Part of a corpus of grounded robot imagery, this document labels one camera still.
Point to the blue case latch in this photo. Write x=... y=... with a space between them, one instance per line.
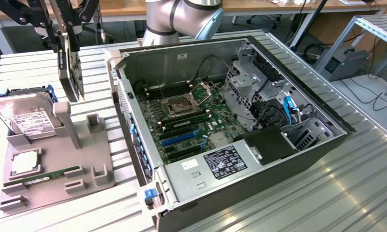
x=148 y=194

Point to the black plastic shroud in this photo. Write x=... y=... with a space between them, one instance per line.
x=267 y=145

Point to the grey parts rack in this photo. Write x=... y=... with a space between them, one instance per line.
x=62 y=157

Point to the graphics card with black cooler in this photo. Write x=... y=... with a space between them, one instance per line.
x=67 y=72

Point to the green RAM stick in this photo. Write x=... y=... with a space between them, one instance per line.
x=187 y=122
x=44 y=178

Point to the metal socket cover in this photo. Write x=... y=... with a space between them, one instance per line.
x=206 y=84

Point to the grey power supply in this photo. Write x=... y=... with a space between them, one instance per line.
x=180 y=183

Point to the aluminium slat frame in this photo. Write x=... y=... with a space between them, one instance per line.
x=379 y=27

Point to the blue expansion slot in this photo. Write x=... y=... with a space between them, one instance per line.
x=178 y=139

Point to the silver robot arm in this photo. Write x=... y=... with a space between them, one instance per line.
x=167 y=19

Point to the open black PC case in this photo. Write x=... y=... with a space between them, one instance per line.
x=277 y=174

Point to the silver chipset heat sink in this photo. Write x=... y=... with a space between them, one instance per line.
x=218 y=140

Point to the silver perforated drive cage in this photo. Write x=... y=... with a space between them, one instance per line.
x=250 y=79

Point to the black stand pole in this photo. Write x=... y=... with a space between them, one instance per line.
x=310 y=23

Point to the black RAM slot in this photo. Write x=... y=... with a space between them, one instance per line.
x=180 y=118
x=156 y=87
x=194 y=112
x=159 y=96
x=158 y=93
x=158 y=90

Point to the silver hard disk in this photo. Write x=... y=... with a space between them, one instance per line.
x=26 y=113

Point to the grey computer tower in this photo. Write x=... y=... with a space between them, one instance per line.
x=349 y=65

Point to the thin locking lever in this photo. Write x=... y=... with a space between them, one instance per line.
x=162 y=95

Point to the silver CPU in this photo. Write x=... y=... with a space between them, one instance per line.
x=24 y=163

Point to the silver disk bay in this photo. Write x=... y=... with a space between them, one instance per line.
x=294 y=130

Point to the black expansion slot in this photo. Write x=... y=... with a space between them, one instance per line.
x=184 y=156
x=182 y=151
x=176 y=133

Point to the black office chair base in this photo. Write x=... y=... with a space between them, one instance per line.
x=275 y=19
x=94 y=30

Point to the green motherboard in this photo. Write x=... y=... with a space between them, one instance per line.
x=213 y=106

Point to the CPU socket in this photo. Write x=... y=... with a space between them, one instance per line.
x=180 y=106

